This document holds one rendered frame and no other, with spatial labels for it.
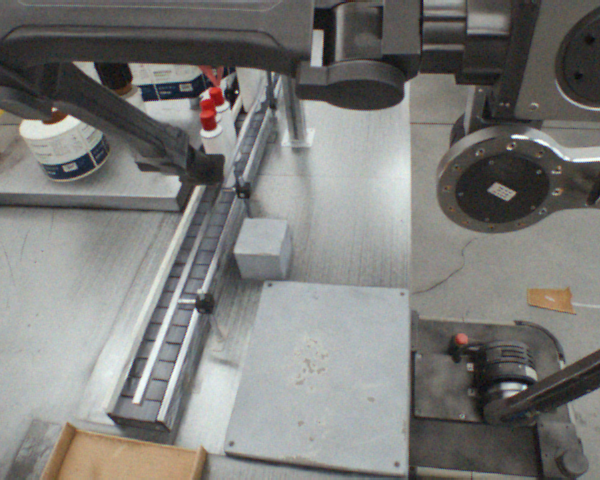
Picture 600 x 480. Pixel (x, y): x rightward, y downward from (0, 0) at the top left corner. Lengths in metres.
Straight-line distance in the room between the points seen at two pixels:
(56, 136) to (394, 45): 1.05
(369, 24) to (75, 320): 0.89
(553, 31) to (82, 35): 0.39
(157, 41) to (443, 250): 1.86
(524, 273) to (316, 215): 1.25
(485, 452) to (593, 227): 1.35
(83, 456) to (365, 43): 0.81
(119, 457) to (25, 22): 0.69
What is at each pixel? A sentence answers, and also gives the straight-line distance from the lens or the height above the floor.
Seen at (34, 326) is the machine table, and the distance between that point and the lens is 1.16.
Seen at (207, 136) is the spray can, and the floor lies 1.04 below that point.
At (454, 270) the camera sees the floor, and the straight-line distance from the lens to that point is 2.11.
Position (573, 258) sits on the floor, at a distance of 2.31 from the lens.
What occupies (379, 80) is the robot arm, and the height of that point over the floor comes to 1.43.
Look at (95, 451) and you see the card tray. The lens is 0.94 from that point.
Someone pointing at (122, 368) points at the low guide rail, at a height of 0.91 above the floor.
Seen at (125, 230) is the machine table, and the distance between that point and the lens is 1.24.
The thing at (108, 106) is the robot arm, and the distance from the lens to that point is 0.70.
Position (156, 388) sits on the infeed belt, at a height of 0.88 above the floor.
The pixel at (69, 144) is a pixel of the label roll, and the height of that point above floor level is 0.99.
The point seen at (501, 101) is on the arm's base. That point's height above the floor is 1.41.
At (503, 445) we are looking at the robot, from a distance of 1.52.
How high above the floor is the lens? 1.63
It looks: 47 degrees down
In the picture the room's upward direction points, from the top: 8 degrees counter-clockwise
